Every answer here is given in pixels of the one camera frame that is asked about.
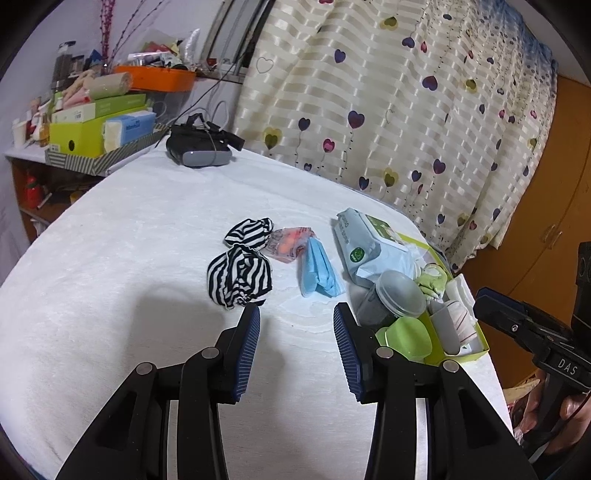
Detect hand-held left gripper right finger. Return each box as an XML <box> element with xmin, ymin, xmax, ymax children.
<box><xmin>332</xmin><ymin>302</ymin><xmax>539</xmax><ymax>480</ymax></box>

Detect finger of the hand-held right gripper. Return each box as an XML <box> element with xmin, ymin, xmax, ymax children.
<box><xmin>475</xmin><ymin>286</ymin><xmax>575</xmax><ymax>340</ymax></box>
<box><xmin>474</xmin><ymin>299</ymin><xmax>552</xmax><ymax>365</ymax></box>

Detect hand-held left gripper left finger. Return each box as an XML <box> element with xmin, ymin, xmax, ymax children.
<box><xmin>55</xmin><ymin>303</ymin><xmax>262</xmax><ymax>480</ymax></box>

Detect white cloth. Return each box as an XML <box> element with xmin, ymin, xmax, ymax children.
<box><xmin>444</xmin><ymin>272</ymin><xmax>476</xmax><ymax>315</ymax></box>

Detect green plastic container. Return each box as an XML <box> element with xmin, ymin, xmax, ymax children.
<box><xmin>375</xmin><ymin>316</ymin><xmax>433</xmax><ymax>362</ymax></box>

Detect light green sock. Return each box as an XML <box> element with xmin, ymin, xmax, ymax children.
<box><xmin>412</xmin><ymin>264</ymin><xmax>448</xmax><ymax>302</ymax></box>

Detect green-rimmed white box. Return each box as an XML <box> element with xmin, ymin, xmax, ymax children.
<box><xmin>396</xmin><ymin>233</ymin><xmax>489</xmax><ymax>366</ymax></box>

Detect black white striped sock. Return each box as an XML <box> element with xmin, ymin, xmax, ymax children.
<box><xmin>224</xmin><ymin>216</ymin><xmax>276</xmax><ymax>253</ymax></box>
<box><xmin>206</xmin><ymin>244</ymin><xmax>274</xmax><ymax>310</ymax></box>

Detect grey lidded jar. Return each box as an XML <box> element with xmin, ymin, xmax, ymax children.
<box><xmin>348</xmin><ymin>270</ymin><xmax>428</xmax><ymax>326</ymax></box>

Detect blue face mask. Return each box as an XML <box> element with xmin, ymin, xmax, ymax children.
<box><xmin>299</xmin><ymin>237</ymin><xmax>346</xmax><ymax>298</ymax></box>

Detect orange pink plastic packet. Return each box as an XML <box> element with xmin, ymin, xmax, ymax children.
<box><xmin>269</xmin><ymin>226</ymin><xmax>317</xmax><ymax>264</ymax></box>

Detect light blue wet wipes pack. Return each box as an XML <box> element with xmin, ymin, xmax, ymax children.
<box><xmin>332</xmin><ymin>208</ymin><xmax>428</xmax><ymax>284</ymax></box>

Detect person's right hand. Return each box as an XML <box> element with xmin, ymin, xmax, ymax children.
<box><xmin>519</xmin><ymin>378</ymin><xmax>591</xmax><ymax>462</ymax></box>

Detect colourful printed cloth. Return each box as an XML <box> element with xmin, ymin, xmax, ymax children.
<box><xmin>502</xmin><ymin>376</ymin><xmax>541</xmax><ymax>435</ymax></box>

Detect wooden wardrobe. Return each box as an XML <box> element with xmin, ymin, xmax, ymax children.
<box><xmin>462</xmin><ymin>76</ymin><xmax>591</xmax><ymax>391</ymax></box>

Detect grey VR headset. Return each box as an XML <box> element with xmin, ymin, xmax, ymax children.
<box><xmin>165</xmin><ymin>113</ymin><xmax>245</xmax><ymax>168</ymax></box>

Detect heart print curtain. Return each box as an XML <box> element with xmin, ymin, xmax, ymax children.
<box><xmin>230</xmin><ymin>0</ymin><xmax>561</xmax><ymax>274</ymax></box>

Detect striped cardboard tray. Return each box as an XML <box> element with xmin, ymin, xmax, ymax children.
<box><xmin>44</xmin><ymin>122</ymin><xmax>170</xmax><ymax>177</ymax></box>

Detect blue white tissue pack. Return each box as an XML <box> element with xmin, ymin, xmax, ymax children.
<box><xmin>102</xmin><ymin>110</ymin><xmax>157</xmax><ymax>153</ymax></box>

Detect clear plastic bin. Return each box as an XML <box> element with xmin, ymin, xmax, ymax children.
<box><xmin>147</xmin><ymin>90</ymin><xmax>195</xmax><ymax>126</ymax></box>

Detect red bottle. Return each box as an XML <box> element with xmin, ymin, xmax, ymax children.
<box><xmin>22</xmin><ymin>170</ymin><xmax>43</xmax><ymax>214</ymax></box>

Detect green cardboard box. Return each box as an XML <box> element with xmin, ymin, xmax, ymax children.
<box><xmin>48</xmin><ymin>92</ymin><xmax>153</xmax><ymax>158</ymax></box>

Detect orange plastic basket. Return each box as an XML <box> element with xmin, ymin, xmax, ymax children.
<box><xmin>113</xmin><ymin>65</ymin><xmax>197</xmax><ymax>92</ymax></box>

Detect wooden shelf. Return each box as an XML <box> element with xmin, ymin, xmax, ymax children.
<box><xmin>4</xmin><ymin>148</ymin><xmax>114</xmax><ymax>245</ymax></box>

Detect beige paper roll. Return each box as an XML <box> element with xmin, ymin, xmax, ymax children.
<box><xmin>89</xmin><ymin>72</ymin><xmax>134</xmax><ymax>100</ymax></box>

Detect white paper cup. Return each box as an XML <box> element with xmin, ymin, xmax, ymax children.
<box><xmin>11</xmin><ymin>119</ymin><xmax>30</xmax><ymax>149</ymax></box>

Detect dark lidded jar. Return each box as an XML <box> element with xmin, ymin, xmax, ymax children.
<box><xmin>52</xmin><ymin>41</ymin><xmax>77</xmax><ymax>89</ymax></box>

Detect purple decorative branches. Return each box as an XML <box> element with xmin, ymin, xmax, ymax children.
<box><xmin>98</xmin><ymin>0</ymin><xmax>171</xmax><ymax>70</ymax></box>

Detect white charging cable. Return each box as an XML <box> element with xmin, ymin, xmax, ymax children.
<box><xmin>202</xmin><ymin>98</ymin><xmax>232</xmax><ymax>131</ymax></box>

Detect dark window frame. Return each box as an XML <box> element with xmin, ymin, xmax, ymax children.
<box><xmin>203</xmin><ymin>0</ymin><xmax>278</xmax><ymax>85</ymax></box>

